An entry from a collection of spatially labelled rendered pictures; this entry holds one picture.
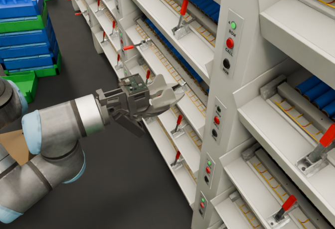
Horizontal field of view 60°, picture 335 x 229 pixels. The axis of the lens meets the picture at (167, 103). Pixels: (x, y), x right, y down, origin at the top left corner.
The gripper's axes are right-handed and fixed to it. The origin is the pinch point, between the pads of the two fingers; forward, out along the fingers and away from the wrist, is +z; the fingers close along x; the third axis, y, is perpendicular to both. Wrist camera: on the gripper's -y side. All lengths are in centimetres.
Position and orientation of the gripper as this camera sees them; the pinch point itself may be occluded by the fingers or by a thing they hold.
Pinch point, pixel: (176, 92)
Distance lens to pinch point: 75.6
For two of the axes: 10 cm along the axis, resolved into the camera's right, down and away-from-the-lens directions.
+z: 9.1, -3.1, 2.9
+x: -4.2, -6.3, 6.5
